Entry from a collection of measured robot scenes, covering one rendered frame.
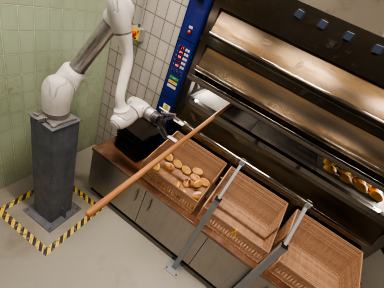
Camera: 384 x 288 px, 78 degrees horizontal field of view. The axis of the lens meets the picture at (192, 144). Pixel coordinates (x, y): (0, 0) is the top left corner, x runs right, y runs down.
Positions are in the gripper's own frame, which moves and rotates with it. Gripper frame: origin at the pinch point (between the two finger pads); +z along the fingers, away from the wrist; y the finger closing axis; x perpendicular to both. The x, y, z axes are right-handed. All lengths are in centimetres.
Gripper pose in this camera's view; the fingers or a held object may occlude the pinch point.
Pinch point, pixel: (178, 132)
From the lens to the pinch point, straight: 152.0
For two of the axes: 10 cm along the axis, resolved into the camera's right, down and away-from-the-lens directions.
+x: -4.7, 3.8, -8.0
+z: 8.2, 5.4, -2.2
